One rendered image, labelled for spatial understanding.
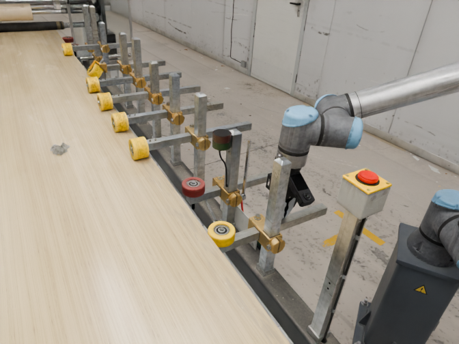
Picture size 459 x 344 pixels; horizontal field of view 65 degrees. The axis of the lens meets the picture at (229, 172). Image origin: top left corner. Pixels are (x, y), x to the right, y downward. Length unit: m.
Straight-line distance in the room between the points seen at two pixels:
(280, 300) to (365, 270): 1.28
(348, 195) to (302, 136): 0.28
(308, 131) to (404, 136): 2.98
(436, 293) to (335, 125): 0.93
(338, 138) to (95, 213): 0.73
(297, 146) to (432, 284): 0.91
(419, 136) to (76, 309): 3.43
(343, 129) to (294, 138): 0.13
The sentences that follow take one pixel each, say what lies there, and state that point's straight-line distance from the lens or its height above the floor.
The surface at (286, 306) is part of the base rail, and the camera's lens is 1.16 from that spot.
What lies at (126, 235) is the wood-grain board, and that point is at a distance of 1.06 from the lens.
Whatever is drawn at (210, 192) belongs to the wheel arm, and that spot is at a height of 0.86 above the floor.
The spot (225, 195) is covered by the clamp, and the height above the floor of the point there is 0.85.
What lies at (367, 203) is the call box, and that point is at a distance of 0.76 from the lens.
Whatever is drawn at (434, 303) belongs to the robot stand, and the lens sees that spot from 1.75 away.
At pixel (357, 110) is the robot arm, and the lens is 1.16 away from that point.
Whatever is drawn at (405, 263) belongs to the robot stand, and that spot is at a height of 0.60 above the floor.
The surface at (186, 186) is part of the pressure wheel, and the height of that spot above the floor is 0.91.
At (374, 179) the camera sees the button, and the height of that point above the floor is 1.23.
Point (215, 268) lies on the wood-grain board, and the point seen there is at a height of 0.90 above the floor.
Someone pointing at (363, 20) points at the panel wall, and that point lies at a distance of 4.08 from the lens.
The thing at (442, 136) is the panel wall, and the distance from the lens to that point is 3.76.
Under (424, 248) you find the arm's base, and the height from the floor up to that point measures 0.65.
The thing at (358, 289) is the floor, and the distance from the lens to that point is 2.27.
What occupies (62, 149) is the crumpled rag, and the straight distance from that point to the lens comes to 1.52.
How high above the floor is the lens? 1.61
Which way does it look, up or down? 32 degrees down
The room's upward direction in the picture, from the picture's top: 4 degrees clockwise
